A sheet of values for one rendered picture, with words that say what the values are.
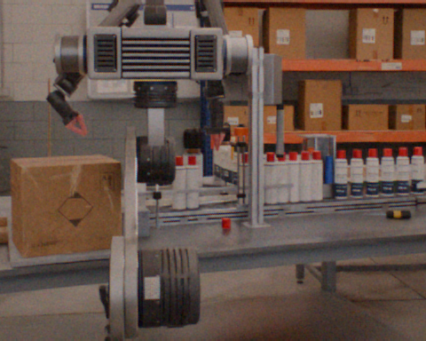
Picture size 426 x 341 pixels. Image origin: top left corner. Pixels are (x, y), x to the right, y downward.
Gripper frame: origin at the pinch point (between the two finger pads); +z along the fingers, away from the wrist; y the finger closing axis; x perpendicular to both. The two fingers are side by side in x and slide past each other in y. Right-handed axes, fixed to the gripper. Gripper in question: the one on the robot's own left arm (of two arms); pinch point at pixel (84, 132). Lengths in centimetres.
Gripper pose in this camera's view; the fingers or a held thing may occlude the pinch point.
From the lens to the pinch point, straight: 259.9
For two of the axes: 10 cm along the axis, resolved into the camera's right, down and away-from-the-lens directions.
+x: -7.6, 6.4, -0.8
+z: 6.3, 7.7, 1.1
